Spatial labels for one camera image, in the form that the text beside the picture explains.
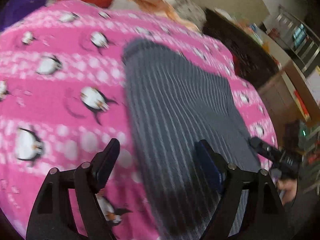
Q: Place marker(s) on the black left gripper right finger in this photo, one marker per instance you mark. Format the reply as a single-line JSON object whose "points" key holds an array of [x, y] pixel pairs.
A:
{"points": [[264, 215]]}

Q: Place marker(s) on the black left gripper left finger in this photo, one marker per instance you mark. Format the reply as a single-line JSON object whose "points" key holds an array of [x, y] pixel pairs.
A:
{"points": [[66, 206]]}

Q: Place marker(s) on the grey pinstriped suit jacket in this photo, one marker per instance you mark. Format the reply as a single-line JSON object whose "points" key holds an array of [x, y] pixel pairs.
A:
{"points": [[172, 105]]}

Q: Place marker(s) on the person's right hand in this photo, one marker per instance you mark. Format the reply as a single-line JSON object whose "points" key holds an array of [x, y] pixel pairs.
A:
{"points": [[289, 186]]}

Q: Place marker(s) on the brown wooden cabinet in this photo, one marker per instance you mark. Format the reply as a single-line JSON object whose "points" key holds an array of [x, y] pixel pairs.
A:
{"points": [[287, 97]]}

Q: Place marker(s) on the dark carved wooden headboard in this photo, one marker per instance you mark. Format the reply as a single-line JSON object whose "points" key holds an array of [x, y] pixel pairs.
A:
{"points": [[252, 62]]}

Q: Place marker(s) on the metal stair railing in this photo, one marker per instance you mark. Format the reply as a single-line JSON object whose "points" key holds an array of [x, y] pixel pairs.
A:
{"points": [[298, 40]]}

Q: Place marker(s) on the pink penguin print blanket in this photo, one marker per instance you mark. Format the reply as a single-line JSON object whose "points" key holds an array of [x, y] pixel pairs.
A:
{"points": [[63, 99]]}

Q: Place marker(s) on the orange fringed towel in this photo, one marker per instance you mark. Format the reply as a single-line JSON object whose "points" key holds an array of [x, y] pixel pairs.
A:
{"points": [[162, 8]]}

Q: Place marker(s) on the purple non-woven tote bag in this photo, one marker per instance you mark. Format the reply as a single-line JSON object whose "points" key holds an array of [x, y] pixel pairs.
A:
{"points": [[15, 10]]}

